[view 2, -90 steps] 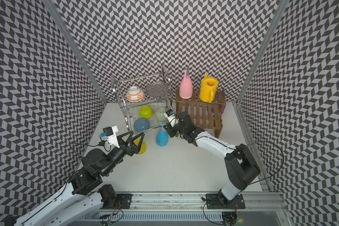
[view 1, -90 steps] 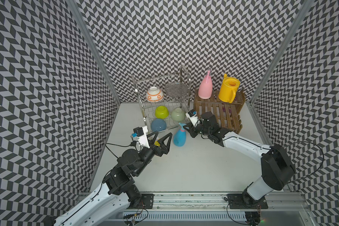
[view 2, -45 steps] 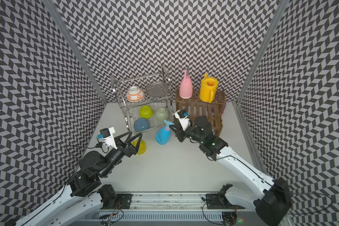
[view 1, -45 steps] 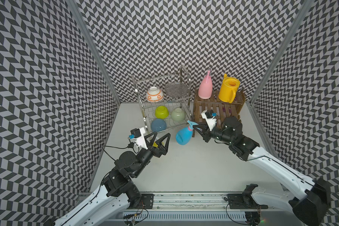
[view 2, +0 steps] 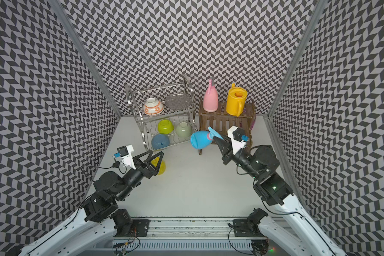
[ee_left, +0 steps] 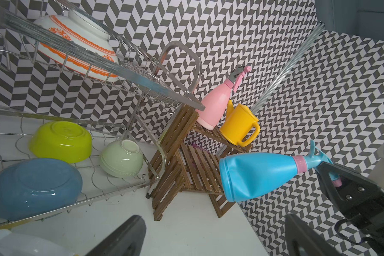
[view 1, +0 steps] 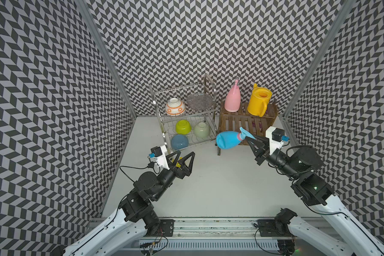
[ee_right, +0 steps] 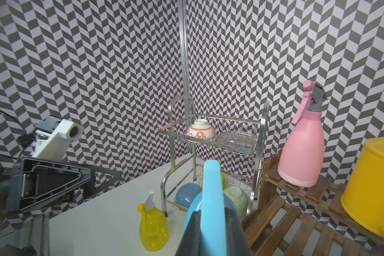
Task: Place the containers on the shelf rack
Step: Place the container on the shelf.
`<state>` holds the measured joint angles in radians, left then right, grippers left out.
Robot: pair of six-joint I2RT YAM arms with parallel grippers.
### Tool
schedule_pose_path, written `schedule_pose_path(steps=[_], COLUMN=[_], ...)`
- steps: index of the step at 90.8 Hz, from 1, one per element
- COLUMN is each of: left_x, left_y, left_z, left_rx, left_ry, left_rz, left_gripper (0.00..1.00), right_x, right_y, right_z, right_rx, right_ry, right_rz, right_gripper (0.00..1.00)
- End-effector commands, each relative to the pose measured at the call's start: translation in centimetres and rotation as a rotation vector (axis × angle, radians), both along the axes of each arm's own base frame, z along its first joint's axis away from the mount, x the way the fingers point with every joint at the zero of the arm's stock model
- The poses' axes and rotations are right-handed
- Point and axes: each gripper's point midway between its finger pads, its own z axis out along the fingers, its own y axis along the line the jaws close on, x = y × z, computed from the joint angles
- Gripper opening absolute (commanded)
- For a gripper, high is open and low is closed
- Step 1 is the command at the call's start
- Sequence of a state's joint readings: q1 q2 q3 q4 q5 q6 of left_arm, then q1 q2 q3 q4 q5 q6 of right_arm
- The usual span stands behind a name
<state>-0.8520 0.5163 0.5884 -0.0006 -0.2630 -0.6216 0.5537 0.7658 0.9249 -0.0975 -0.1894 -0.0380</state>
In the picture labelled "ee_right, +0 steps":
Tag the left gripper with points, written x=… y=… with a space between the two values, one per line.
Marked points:
x=37 y=184

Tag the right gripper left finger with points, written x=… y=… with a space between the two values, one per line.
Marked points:
x=190 y=242

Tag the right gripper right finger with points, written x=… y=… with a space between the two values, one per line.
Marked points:
x=237 y=244

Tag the blue spray bottle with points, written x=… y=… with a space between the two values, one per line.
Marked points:
x=212 y=203

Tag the pink spray bottle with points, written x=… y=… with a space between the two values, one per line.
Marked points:
x=303 y=153

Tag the yellow watering can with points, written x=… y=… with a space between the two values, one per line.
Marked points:
x=363 y=198

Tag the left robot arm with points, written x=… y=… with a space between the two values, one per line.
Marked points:
x=26 y=140

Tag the wooden slatted shelf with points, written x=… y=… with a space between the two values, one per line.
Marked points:
x=278 y=228

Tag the yellow spray bottle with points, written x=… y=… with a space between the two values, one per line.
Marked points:
x=153 y=230

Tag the pale green bowl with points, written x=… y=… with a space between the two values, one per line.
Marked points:
x=239 y=198

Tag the blue bowl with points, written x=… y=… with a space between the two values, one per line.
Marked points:
x=186 y=194

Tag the lime green bowl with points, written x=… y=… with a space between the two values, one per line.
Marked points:
x=223 y=181

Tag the metal dish rack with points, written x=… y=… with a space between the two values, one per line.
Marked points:
x=175 y=134

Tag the white orange patterned bowl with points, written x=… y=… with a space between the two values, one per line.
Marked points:
x=202 y=129

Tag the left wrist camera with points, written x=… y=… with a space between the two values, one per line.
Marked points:
x=55 y=136

